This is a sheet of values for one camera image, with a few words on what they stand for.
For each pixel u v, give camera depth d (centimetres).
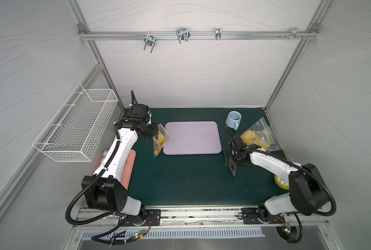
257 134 97
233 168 88
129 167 90
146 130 67
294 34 77
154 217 74
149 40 79
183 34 76
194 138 96
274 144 98
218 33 78
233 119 109
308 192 43
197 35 78
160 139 94
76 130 69
